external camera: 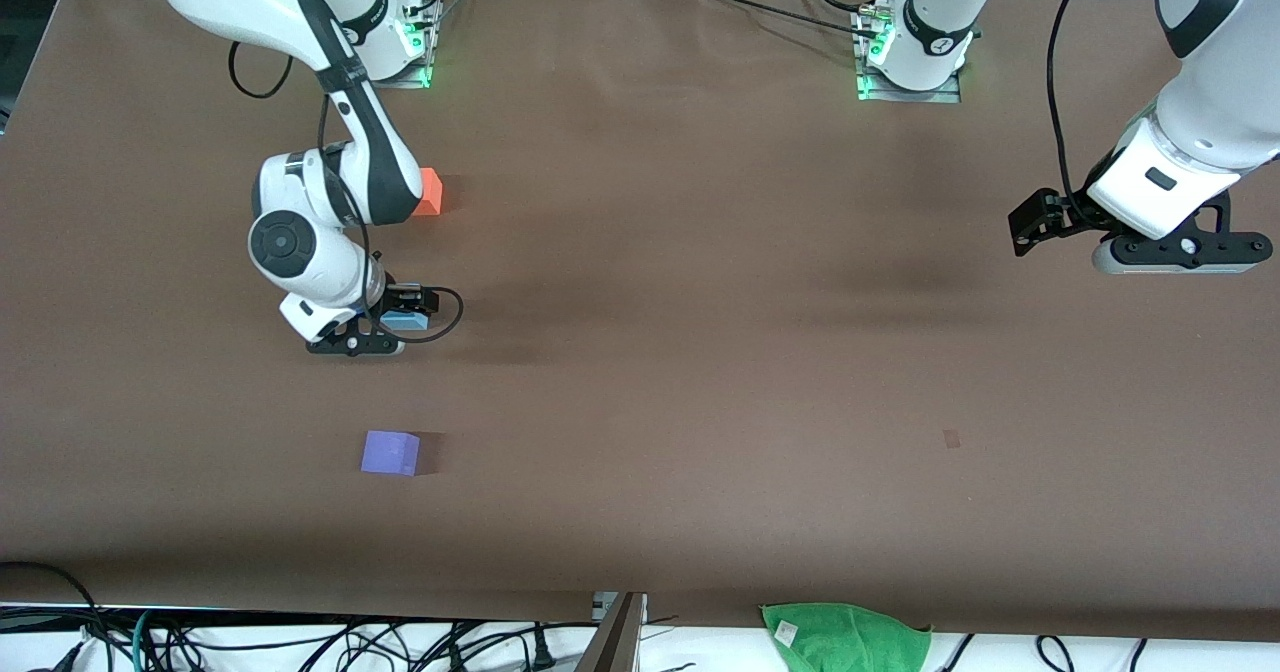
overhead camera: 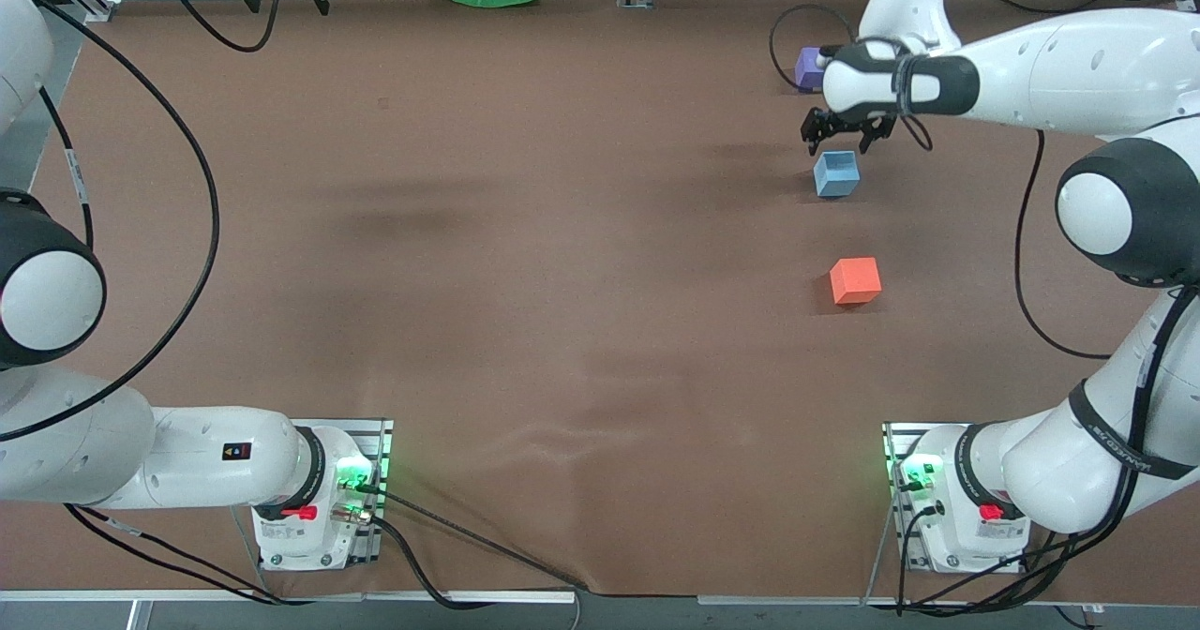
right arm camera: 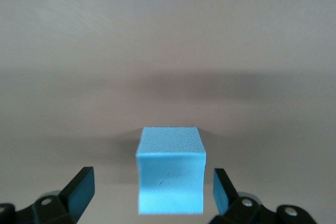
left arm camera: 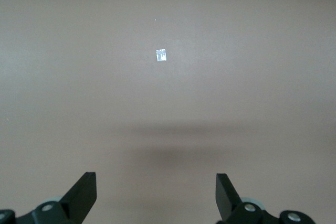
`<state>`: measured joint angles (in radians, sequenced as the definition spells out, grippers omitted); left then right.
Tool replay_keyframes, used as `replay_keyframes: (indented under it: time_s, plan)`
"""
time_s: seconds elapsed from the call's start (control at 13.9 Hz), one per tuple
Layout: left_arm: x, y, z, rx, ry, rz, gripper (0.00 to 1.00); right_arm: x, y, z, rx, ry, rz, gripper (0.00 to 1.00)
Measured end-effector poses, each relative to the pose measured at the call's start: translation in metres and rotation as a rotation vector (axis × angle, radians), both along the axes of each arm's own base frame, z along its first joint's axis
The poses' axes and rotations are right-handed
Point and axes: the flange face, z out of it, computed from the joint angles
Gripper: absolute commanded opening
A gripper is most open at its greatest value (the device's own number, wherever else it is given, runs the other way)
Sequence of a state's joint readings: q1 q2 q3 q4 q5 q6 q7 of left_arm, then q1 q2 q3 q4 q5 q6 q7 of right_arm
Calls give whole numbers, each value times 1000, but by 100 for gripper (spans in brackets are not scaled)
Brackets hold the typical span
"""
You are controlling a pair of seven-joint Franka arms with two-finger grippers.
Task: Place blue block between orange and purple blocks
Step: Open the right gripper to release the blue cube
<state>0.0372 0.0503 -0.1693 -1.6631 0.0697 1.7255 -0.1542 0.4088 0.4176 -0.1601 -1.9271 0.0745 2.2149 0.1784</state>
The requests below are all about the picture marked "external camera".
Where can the purple foam block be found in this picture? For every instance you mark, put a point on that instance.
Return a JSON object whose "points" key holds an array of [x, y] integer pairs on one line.
{"points": [[388, 452]]}

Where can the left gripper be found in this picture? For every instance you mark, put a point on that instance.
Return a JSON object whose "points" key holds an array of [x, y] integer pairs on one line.
{"points": [[1072, 214]]}

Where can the green cloth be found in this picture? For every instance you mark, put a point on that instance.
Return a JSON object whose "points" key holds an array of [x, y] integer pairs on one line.
{"points": [[850, 642]]}

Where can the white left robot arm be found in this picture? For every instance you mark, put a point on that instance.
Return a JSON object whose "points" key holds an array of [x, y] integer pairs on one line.
{"points": [[945, 2]]}

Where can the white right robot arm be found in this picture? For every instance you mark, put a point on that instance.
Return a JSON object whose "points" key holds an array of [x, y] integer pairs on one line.
{"points": [[300, 242]]}

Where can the aluminium profile post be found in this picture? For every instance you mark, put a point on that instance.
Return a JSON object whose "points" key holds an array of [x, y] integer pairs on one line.
{"points": [[615, 644]]}

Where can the blue foam block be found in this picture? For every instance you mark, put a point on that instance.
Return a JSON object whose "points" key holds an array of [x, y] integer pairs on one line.
{"points": [[405, 321]]}

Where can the orange foam block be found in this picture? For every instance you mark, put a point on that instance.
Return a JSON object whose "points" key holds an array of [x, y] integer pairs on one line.
{"points": [[431, 194]]}

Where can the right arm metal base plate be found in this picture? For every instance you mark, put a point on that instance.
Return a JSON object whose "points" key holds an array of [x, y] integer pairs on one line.
{"points": [[410, 80]]}

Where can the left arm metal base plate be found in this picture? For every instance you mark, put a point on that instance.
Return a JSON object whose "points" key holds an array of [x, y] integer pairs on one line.
{"points": [[900, 96]]}

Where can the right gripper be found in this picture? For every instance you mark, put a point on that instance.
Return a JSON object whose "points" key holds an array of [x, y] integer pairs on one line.
{"points": [[398, 300]]}

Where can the brown table cover sheet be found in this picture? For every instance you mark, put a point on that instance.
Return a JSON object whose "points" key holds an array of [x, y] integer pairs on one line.
{"points": [[640, 402]]}

